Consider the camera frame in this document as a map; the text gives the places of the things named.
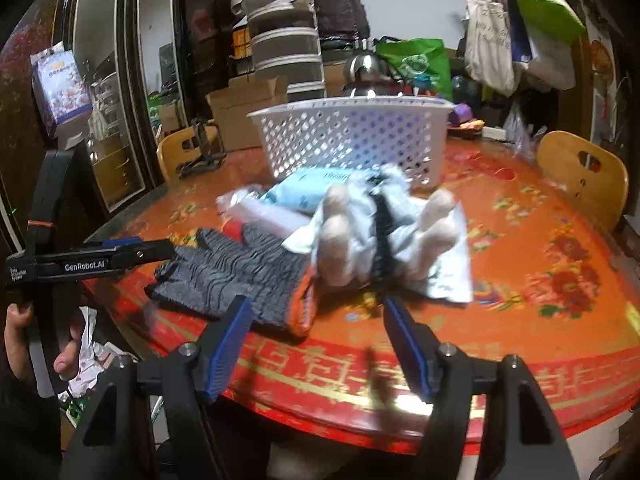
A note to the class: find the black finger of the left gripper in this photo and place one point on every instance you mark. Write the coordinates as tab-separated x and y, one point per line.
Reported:
149	251

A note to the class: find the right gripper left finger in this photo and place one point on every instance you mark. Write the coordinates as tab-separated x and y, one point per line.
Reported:
193	376

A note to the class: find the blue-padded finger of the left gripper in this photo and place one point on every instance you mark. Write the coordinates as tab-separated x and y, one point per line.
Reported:
121	242

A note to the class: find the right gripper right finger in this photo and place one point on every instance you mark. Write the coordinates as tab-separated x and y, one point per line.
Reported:
441	375

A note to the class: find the grey knit glove orange cuff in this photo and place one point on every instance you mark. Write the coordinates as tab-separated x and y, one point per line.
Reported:
207	277

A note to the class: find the white gloves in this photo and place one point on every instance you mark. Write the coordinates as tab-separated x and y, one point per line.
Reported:
372	230

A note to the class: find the light blue tissue pack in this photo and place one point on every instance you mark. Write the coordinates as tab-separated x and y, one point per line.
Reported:
304	189

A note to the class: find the wooden chair left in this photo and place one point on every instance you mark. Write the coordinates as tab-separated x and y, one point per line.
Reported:
191	151

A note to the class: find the wooden chair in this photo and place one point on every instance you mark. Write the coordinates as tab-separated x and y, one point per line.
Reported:
191	151
593	179

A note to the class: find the red floral tablecloth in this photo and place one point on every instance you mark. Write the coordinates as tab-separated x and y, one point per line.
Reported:
546	287

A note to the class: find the blue white snack package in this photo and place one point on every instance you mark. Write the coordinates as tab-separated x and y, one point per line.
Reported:
61	95

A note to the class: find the open cardboard box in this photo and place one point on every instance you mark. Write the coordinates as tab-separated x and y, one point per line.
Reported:
244	95

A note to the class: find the dark wooden cabinet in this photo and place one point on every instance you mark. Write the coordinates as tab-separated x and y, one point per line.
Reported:
136	58

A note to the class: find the white perforated plastic basket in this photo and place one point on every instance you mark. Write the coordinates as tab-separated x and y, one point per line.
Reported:
359	133

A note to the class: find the wooden chair right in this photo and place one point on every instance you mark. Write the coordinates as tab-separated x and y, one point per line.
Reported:
593	179

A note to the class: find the purple plastic scoop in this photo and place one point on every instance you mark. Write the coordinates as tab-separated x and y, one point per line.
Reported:
461	114

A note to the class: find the white plastic drawer tower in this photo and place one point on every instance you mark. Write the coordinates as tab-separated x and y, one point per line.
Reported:
284	43

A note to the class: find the stainless steel kettle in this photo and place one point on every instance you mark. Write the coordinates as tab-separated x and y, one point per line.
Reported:
368	74

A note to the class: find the green shopping bag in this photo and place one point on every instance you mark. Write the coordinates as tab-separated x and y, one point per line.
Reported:
422	63

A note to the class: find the black bag on shelf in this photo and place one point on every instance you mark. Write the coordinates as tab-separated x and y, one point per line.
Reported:
344	19

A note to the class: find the beige canvas tote bag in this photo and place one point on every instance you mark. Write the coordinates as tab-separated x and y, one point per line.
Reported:
488	51

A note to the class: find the white hanging bag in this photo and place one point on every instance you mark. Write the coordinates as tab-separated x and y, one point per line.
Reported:
551	60

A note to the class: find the bright green hanging bag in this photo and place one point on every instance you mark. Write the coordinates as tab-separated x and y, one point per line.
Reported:
554	18

